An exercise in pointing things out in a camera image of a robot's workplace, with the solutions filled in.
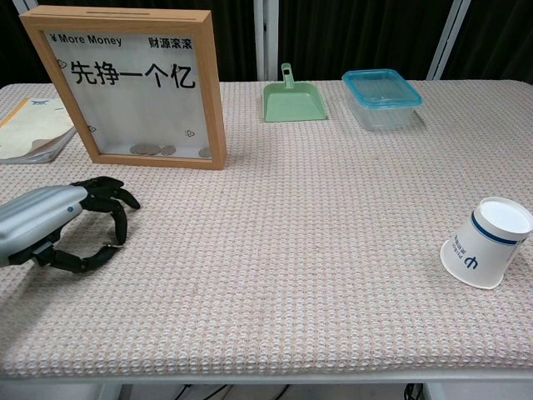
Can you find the white metal frame post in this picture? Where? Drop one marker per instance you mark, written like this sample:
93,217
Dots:
23,5
447,41
266,41

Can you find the beige woven tablecloth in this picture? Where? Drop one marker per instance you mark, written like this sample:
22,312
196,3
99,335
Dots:
270,250

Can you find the green plastic dustpan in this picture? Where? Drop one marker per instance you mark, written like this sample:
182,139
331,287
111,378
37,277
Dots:
291,104

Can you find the white paper cup blue print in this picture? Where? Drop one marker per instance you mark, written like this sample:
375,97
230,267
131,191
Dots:
479,246

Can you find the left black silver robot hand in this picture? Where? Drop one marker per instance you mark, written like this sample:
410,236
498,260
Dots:
37,212

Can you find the wooden frame money box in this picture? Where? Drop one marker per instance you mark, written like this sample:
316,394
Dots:
37,62

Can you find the silver coin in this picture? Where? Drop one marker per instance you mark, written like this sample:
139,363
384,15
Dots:
152,149
136,148
205,152
167,150

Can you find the clear container with blue lid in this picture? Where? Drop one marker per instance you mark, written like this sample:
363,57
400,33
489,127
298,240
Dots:
381,96

